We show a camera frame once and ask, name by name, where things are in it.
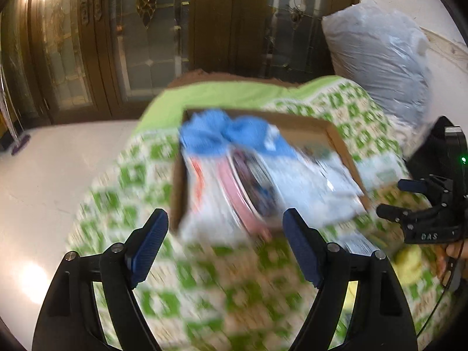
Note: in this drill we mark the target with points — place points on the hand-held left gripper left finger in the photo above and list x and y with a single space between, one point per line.
150 245

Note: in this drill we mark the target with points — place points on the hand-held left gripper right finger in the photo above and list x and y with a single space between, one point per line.
301 248

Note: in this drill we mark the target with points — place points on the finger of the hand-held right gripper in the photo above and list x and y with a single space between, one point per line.
393 212
413 185

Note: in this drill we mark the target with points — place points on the white printed plastic packet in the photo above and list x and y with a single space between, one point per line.
329 190

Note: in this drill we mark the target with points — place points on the pink cartoon pouch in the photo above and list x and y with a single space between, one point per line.
248 182

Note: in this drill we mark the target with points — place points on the shallow cardboard box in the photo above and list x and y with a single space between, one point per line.
314 128

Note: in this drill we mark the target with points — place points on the blue towel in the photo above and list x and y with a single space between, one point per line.
215 135

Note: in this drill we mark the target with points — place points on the person's right hand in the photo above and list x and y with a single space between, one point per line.
455 250

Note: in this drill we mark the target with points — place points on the black garment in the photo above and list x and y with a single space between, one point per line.
427 150

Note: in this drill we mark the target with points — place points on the white printed paper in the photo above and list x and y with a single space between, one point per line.
358 245

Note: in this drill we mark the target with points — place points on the yellow towel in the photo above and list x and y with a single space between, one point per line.
409 263

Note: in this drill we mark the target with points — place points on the green patterned blanket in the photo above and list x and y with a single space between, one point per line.
237 299

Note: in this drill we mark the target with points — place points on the large clear plastic bag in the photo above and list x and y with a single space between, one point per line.
376 55

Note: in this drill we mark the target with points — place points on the wooden glass-door cabinet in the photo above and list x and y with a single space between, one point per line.
91 44

